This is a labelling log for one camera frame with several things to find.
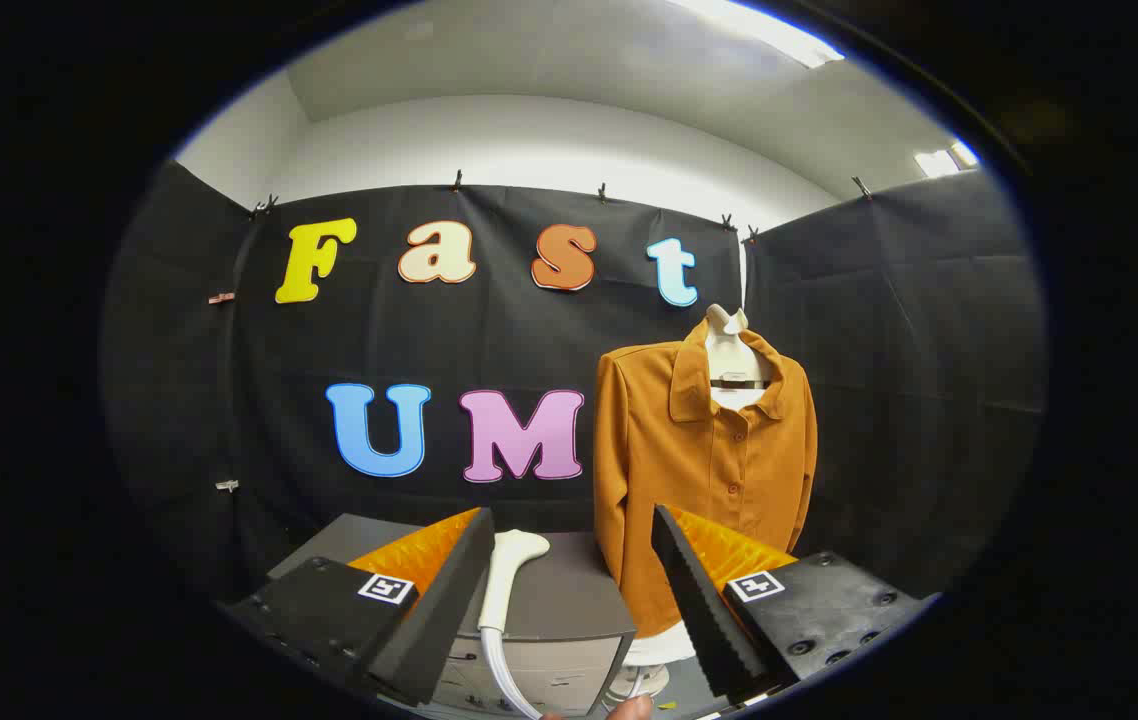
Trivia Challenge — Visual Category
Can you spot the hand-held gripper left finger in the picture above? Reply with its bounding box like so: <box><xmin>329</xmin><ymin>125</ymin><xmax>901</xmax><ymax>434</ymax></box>
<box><xmin>225</xmin><ymin>506</ymin><xmax>497</xmax><ymax>707</ymax></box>

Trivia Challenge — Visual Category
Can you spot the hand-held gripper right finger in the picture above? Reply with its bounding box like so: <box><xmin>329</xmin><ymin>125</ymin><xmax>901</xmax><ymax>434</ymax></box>
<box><xmin>651</xmin><ymin>504</ymin><xmax>938</xmax><ymax>703</ymax></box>

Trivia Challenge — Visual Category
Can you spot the white garment steamer head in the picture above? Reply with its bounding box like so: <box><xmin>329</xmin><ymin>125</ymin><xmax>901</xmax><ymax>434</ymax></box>
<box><xmin>476</xmin><ymin>529</ymin><xmax>552</xmax><ymax>634</ymax></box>

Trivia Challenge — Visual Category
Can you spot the white steamer hose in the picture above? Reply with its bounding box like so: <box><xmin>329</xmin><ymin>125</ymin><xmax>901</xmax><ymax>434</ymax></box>
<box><xmin>480</xmin><ymin>627</ymin><xmax>546</xmax><ymax>720</ymax></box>

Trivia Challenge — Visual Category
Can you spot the orange button-up shirt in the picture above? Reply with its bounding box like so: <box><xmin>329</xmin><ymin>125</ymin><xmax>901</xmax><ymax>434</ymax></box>
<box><xmin>593</xmin><ymin>318</ymin><xmax>819</xmax><ymax>639</ymax></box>

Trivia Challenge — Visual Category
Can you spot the white steamer base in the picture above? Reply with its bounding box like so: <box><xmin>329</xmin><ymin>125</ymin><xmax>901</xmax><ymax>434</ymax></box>
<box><xmin>601</xmin><ymin>622</ymin><xmax>705</xmax><ymax>706</ymax></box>

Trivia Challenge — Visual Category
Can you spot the grey cabinet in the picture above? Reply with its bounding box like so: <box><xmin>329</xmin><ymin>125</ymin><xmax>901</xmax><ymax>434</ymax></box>
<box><xmin>267</xmin><ymin>513</ymin><xmax>638</xmax><ymax>717</ymax></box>

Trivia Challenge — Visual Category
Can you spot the row of black backdrop clips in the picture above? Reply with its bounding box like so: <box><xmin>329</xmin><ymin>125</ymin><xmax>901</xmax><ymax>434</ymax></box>
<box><xmin>249</xmin><ymin>170</ymin><xmax>874</xmax><ymax>244</ymax></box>

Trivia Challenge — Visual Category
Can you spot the small ceiling light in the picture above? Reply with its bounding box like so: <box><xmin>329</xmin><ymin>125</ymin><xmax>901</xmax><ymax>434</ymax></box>
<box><xmin>914</xmin><ymin>140</ymin><xmax>980</xmax><ymax>179</ymax></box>

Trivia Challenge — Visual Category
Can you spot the long ceiling light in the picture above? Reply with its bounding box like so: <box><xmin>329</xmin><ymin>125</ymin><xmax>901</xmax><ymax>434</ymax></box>
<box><xmin>674</xmin><ymin>0</ymin><xmax>845</xmax><ymax>69</ymax></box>

